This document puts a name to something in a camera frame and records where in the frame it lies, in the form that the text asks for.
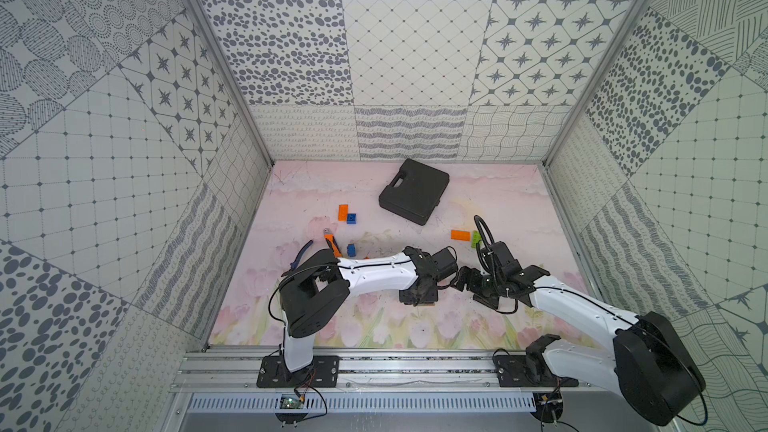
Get green long lego brick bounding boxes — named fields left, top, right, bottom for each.
left=471, top=230, right=482, bottom=249

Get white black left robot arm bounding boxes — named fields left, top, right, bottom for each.
left=276, top=246, right=458, bottom=373

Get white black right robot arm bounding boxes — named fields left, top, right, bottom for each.
left=449, top=242, right=706, bottom=426

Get orange lego brick right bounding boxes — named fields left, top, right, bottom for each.
left=450, top=230, right=472, bottom=242

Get orange lego brick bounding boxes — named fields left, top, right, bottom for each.
left=338, top=204, right=348, bottom=222
left=450, top=230, right=472, bottom=242

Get orange lego brick far left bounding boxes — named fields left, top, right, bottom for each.
left=338, top=204, right=348, bottom=222

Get black plastic carrying case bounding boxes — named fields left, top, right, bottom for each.
left=378, top=159, right=450, bottom=226

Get right controller board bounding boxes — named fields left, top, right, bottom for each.
left=531, top=392, right=564, bottom=424

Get controller board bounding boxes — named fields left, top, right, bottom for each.
left=531, top=392, right=564, bottom=424
left=275, top=395, right=307, bottom=425

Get left controller board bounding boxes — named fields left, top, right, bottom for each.
left=275, top=395, right=307, bottom=425

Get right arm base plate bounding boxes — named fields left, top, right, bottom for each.
left=492, top=354, right=579, bottom=389

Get orange handled tool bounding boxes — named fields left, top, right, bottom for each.
left=323, top=228, right=342, bottom=258

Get blue handled pliers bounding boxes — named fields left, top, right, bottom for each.
left=290, top=240, right=314, bottom=270

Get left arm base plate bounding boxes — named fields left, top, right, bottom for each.
left=257, top=355, right=340, bottom=389

